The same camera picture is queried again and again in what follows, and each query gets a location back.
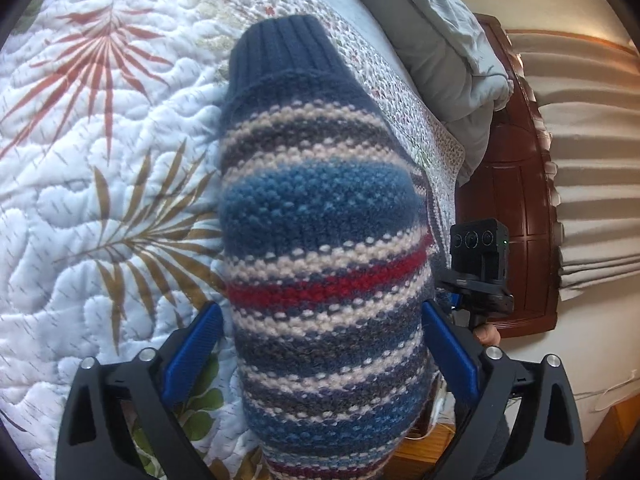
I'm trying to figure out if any beige pleated curtain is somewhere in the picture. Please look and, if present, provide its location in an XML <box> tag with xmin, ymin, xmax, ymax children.
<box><xmin>504</xmin><ymin>29</ymin><xmax>640</xmax><ymax>303</ymax></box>

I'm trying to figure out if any person's right hand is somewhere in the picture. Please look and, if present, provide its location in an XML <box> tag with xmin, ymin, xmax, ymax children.
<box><xmin>474</xmin><ymin>324</ymin><xmax>502</xmax><ymax>349</ymax></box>

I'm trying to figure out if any dark wooden headboard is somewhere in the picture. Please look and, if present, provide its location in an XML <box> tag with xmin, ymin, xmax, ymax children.
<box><xmin>456</xmin><ymin>14</ymin><xmax>565</xmax><ymax>339</ymax></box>

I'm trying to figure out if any floral quilted bedspread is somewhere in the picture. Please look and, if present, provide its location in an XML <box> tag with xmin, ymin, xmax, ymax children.
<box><xmin>0</xmin><ymin>0</ymin><xmax>465</xmax><ymax>480</ymax></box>

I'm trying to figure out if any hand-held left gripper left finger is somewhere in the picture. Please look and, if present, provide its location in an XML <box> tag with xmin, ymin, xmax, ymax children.
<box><xmin>55</xmin><ymin>301</ymin><xmax>225</xmax><ymax>480</ymax></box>

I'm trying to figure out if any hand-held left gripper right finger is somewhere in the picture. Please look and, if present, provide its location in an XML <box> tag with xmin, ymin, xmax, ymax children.
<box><xmin>420</xmin><ymin>300</ymin><xmax>587</xmax><ymax>480</ymax></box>

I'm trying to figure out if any striped knit sweater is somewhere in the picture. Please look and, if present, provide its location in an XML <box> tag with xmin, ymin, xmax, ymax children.
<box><xmin>217</xmin><ymin>14</ymin><xmax>442</xmax><ymax>480</ymax></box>

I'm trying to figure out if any grey comforter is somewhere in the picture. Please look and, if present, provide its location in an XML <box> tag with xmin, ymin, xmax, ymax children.
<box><xmin>325</xmin><ymin>0</ymin><xmax>516</xmax><ymax>187</ymax></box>

